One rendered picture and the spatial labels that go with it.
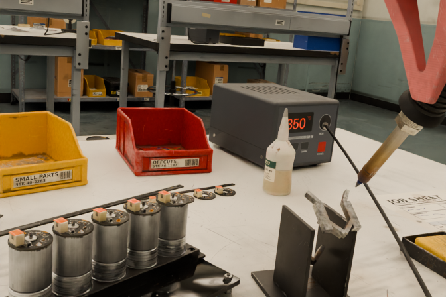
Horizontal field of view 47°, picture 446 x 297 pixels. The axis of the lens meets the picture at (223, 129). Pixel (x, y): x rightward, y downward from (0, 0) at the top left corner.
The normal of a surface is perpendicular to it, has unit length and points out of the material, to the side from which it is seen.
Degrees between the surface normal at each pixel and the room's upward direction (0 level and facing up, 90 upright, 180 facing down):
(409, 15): 68
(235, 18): 90
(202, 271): 0
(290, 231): 90
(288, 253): 90
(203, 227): 0
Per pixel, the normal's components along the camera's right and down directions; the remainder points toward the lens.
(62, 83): 0.53, 0.24
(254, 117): -0.83, 0.05
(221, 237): 0.09, -0.97
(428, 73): -0.94, 0.16
